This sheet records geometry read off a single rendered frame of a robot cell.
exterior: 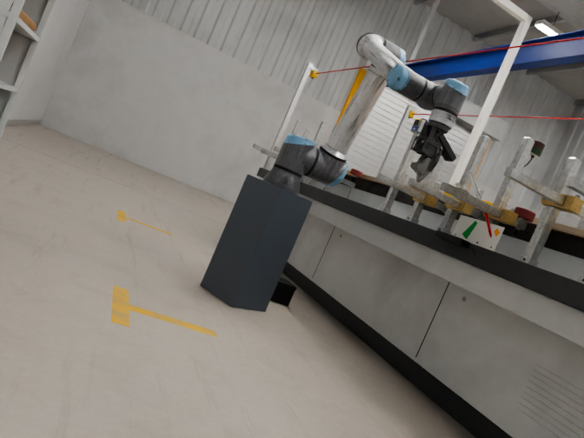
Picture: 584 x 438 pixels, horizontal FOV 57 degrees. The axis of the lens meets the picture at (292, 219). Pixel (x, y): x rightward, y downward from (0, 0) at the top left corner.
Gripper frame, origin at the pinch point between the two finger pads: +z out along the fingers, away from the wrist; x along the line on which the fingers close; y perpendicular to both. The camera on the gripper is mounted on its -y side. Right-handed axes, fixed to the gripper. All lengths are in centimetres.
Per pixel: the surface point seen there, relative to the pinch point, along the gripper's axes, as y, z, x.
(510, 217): -40.9, -1.7, 6.0
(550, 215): -39.8, -5.9, 23.7
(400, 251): -43, 28, -52
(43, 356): 100, 83, 29
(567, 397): -60, 49, 43
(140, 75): 33, -59, -810
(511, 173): -12.3, -11.3, 26.9
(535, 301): -41, 24, 32
